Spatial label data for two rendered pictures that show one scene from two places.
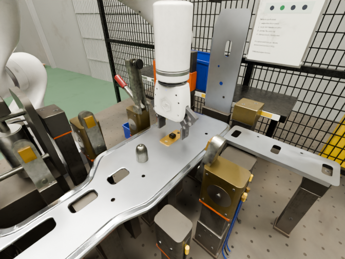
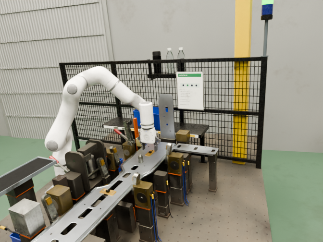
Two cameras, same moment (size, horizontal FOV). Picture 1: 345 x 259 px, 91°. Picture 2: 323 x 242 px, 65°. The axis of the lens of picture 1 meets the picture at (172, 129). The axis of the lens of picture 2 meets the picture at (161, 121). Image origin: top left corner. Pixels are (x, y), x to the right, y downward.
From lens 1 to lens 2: 1.20 m
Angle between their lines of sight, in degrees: 20
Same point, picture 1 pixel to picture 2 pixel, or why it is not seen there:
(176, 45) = (149, 115)
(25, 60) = not seen: hidden behind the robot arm
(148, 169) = (145, 163)
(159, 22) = (142, 110)
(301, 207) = (212, 171)
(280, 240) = (212, 194)
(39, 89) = (69, 143)
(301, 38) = (199, 97)
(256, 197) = (200, 182)
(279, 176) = not seen: hidden behind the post
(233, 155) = not seen: hidden behind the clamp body
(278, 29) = (189, 93)
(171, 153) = (152, 158)
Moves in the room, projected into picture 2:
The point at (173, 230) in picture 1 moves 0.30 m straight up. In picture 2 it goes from (161, 174) to (157, 125)
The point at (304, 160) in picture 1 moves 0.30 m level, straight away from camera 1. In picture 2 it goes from (205, 149) to (221, 133)
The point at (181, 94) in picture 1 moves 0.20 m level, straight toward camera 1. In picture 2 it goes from (153, 131) to (159, 143)
